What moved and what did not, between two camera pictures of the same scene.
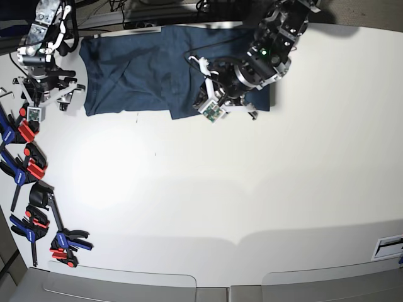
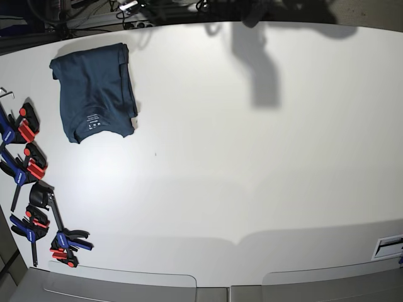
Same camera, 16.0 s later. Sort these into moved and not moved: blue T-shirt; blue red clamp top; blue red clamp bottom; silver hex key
Moved: blue T-shirt
Not moved: blue red clamp bottom; silver hex key; blue red clamp top
